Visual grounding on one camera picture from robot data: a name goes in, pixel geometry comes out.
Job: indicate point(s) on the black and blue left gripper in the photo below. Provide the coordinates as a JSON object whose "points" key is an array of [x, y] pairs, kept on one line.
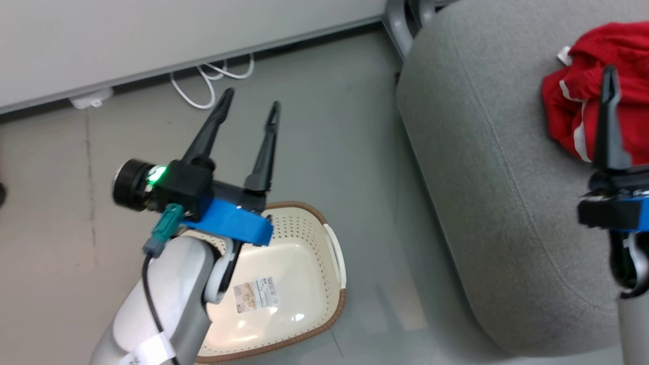
{"points": [[233, 223]]}

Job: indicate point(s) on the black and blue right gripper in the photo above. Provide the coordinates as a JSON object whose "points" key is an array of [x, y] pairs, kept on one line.
{"points": [[616, 208]]}

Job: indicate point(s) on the red garment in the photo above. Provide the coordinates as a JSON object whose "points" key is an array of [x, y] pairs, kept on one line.
{"points": [[628, 50]]}

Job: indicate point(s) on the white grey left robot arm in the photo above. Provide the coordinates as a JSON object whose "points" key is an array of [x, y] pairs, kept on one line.
{"points": [[172, 284]]}

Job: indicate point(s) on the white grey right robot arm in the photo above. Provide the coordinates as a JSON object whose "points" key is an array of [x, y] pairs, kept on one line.
{"points": [[634, 329]]}

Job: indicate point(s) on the grey upholstered seat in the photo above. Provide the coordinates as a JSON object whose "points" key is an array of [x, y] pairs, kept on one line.
{"points": [[507, 152]]}

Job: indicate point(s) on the cream plastic laundry basket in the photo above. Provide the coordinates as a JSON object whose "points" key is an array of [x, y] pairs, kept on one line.
{"points": [[299, 263]]}

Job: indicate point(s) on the white power adapter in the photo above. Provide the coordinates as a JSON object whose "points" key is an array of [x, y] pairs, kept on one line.
{"points": [[91, 100]]}

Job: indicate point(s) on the paper label sticker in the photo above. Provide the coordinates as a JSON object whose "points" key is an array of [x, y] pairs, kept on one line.
{"points": [[256, 295]]}

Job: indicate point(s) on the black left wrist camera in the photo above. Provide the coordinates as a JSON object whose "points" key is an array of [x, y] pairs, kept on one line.
{"points": [[132, 185]]}

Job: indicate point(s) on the grey metal partition post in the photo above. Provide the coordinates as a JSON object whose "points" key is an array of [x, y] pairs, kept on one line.
{"points": [[398, 25]]}

